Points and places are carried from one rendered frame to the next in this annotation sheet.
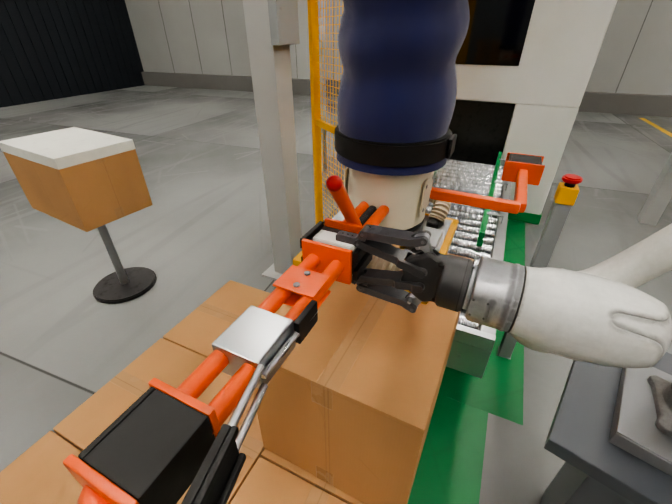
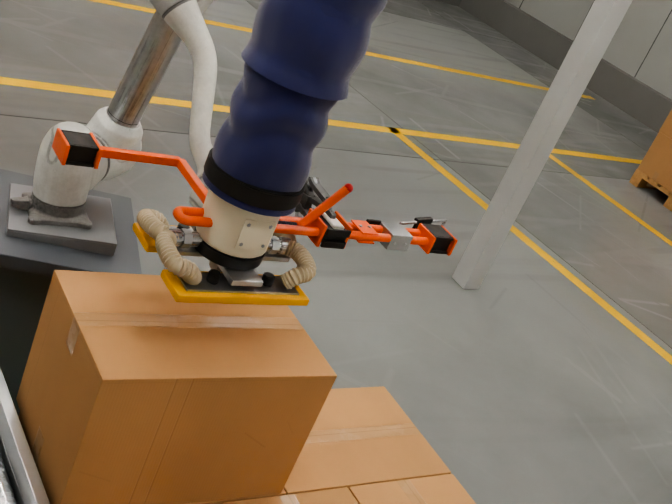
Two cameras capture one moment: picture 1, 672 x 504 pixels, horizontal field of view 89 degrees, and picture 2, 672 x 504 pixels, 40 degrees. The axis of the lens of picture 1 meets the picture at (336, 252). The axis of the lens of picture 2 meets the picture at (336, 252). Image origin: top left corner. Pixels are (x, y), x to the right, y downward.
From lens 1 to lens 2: 258 cm
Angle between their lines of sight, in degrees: 118
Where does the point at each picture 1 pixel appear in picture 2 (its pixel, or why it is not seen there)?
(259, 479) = (297, 481)
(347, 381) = (286, 316)
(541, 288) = not seen: hidden behind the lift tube
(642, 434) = (105, 235)
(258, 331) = (395, 228)
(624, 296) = not seen: hidden behind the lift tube
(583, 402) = (87, 262)
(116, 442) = (445, 234)
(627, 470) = (127, 252)
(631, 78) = not seen: outside the picture
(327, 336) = (272, 337)
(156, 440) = (435, 228)
